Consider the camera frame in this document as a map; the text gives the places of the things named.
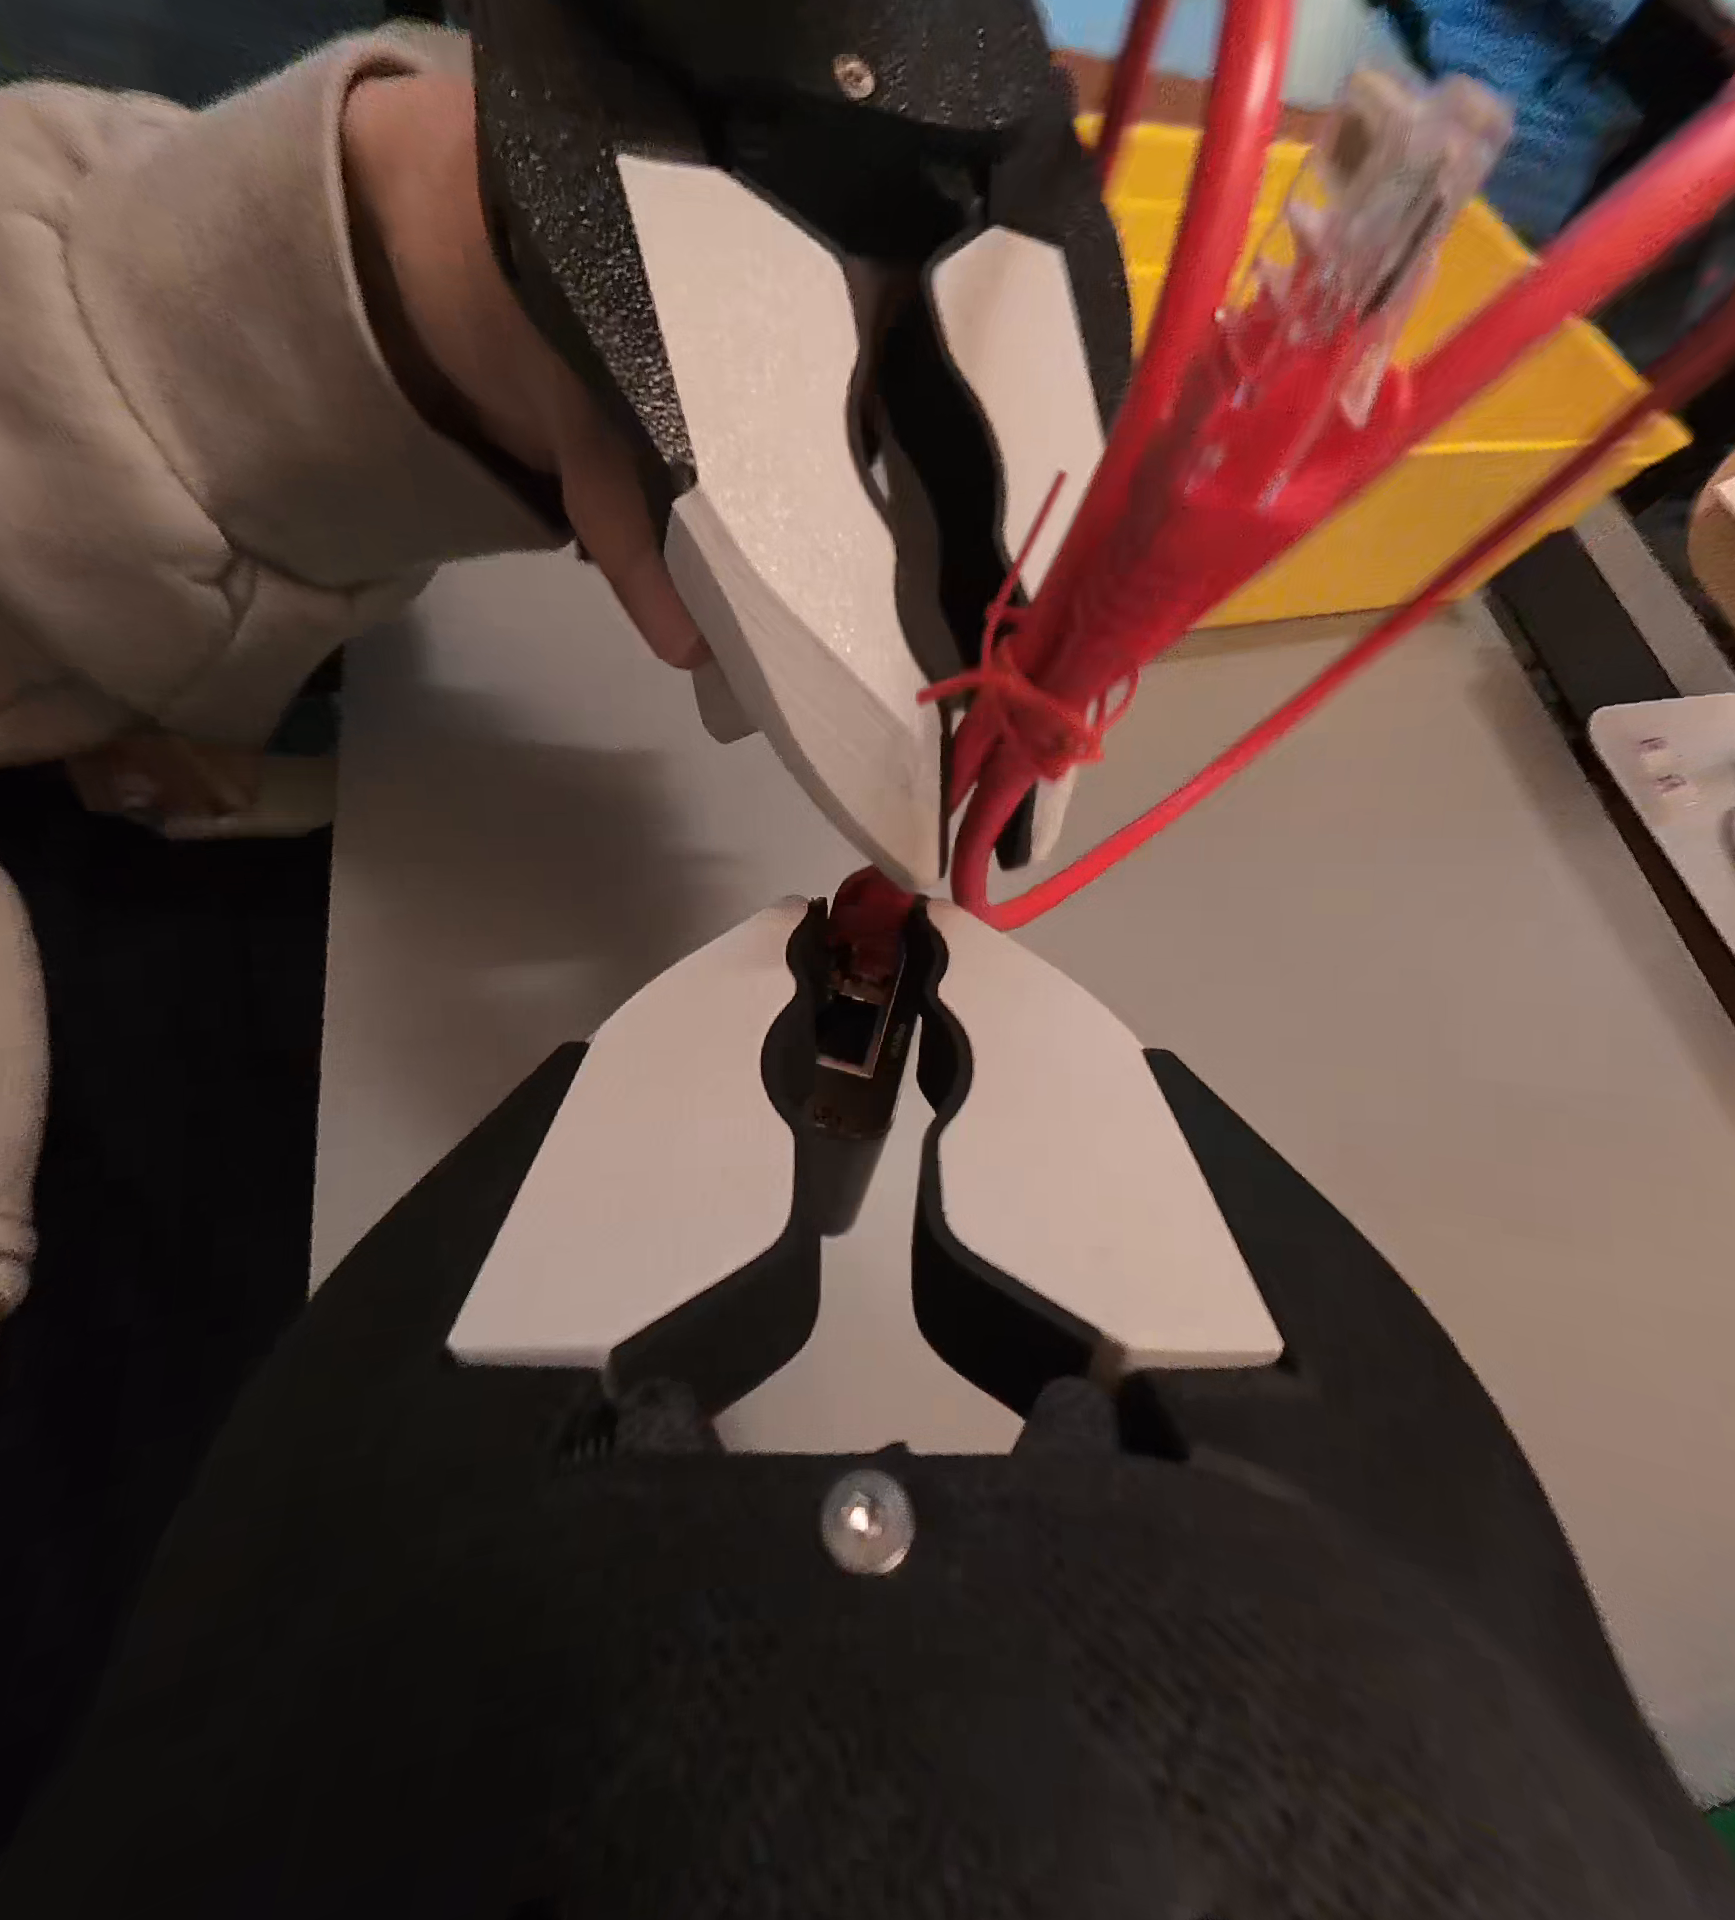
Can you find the person's left forearm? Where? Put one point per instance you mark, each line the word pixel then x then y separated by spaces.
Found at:
pixel 132 377

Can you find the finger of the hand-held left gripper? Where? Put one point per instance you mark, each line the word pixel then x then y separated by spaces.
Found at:
pixel 778 527
pixel 1026 345

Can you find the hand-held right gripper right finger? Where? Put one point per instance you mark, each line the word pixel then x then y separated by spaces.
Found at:
pixel 1107 1202

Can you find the person's left hand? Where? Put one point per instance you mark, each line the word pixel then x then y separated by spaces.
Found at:
pixel 478 301

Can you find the yellow plastic bin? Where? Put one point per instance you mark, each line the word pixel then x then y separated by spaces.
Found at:
pixel 1483 495

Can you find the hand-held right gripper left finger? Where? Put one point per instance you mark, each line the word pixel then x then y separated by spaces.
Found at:
pixel 628 1187

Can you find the black ethernet splitter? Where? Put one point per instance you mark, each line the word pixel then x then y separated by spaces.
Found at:
pixel 850 1052

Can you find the dark cloth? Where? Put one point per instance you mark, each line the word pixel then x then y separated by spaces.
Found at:
pixel 162 1126

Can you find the grey metal stand base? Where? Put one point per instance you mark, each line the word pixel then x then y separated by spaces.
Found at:
pixel 1679 841

